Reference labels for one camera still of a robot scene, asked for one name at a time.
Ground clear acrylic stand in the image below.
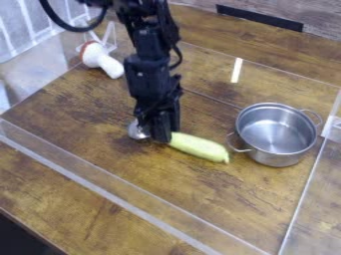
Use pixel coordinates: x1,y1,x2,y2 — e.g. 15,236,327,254
77,21,118,52

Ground white mushroom toy red cap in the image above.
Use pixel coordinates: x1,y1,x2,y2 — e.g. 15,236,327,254
81,41,125,79

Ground green handled metal spoon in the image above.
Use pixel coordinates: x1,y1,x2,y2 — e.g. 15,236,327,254
129,121,229,163

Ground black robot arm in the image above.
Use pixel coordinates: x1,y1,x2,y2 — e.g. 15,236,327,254
78,0,182,143

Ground black cable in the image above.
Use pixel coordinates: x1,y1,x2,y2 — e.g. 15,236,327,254
38,0,185,72

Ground stainless steel pot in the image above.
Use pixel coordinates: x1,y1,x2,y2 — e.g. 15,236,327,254
227,103,324,167

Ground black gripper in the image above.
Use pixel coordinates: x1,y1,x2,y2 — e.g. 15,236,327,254
125,55,182,143

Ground black bar on table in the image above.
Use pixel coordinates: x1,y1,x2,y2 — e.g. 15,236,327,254
216,4,304,32

